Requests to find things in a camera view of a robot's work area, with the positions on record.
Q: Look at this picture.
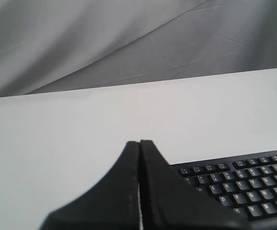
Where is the grey backdrop cloth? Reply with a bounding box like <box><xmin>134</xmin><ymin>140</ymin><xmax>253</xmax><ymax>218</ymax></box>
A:
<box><xmin>0</xmin><ymin>0</ymin><xmax>277</xmax><ymax>97</ymax></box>

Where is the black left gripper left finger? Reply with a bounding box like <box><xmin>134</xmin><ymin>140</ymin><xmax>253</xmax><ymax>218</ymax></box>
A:
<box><xmin>40</xmin><ymin>141</ymin><xmax>140</xmax><ymax>230</ymax></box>

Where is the black acer keyboard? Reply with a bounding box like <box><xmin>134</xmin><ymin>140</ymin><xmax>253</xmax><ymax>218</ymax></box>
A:
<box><xmin>172</xmin><ymin>150</ymin><xmax>277</xmax><ymax>230</ymax></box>

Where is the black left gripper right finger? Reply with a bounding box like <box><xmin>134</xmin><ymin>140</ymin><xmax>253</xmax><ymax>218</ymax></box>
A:
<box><xmin>139</xmin><ymin>140</ymin><xmax>248</xmax><ymax>230</ymax></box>

